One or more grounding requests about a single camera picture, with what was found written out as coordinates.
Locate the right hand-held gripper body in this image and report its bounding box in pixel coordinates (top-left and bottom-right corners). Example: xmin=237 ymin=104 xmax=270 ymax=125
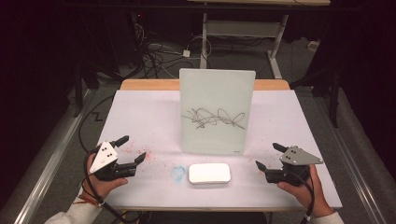
xmin=265 ymin=145 xmax=325 ymax=188

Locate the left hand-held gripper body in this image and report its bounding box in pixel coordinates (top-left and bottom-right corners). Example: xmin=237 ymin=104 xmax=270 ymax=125
xmin=89 ymin=140 xmax=138 ymax=182

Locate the white whiteboard eraser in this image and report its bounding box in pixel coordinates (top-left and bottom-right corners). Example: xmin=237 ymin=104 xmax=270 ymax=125
xmin=188 ymin=162 xmax=232 ymax=185

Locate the white glass whiteboard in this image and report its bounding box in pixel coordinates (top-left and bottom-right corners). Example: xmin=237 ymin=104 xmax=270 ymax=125
xmin=178 ymin=68 xmax=257 ymax=157

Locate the person's left hand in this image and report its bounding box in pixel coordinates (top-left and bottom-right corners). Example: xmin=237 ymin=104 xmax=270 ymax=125
xmin=78 ymin=152 xmax=129 ymax=201

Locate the person's right hand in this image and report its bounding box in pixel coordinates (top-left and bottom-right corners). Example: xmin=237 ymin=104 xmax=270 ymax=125
xmin=276 ymin=163 xmax=334 ymax=218

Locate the white paper table cover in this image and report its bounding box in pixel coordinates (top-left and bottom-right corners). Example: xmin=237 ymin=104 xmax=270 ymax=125
xmin=81 ymin=89 xmax=344 ymax=209

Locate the wooden table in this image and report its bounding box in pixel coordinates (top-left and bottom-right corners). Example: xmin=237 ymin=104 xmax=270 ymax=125
xmin=81 ymin=78 xmax=344 ymax=213

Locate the black metal stand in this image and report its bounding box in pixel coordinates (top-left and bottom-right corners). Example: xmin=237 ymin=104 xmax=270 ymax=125
xmin=289 ymin=68 xmax=341 ymax=129
xmin=72 ymin=62 xmax=101 ymax=119

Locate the white power strip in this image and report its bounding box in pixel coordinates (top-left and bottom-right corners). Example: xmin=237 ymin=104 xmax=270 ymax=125
xmin=307 ymin=39 xmax=321 ymax=52

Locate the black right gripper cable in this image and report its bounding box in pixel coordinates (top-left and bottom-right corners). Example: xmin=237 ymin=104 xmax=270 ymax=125
xmin=288 ymin=169 xmax=316 ymax=224

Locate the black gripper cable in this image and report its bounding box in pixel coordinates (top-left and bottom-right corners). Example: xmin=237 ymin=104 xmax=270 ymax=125
xmin=82 ymin=150 xmax=138 ymax=224
xmin=288 ymin=169 xmax=316 ymax=224

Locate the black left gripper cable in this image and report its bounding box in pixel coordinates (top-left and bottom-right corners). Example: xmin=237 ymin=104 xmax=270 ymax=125
xmin=82 ymin=150 xmax=138 ymax=224

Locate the black floor cable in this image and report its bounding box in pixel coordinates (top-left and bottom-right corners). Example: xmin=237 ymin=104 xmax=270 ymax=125
xmin=78 ymin=94 xmax=115 ymax=154

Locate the red wrist bracelet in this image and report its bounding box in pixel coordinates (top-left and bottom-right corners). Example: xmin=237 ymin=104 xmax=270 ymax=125
xmin=73 ymin=196 xmax=99 ymax=207

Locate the grey metal floor rail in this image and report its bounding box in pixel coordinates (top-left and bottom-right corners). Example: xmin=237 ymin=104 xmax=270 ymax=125
xmin=312 ymin=95 xmax=390 ymax=224
xmin=12 ymin=89 xmax=98 ymax=224

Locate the tangle of floor cables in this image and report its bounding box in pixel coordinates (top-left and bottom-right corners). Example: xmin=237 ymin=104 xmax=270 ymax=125
xmin=132 ymin=21 xmax=213 ymax=79

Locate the white metal desk frame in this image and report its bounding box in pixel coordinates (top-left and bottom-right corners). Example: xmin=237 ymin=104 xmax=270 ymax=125
xmin=186 ymin=0 xmax=332 ymax=79

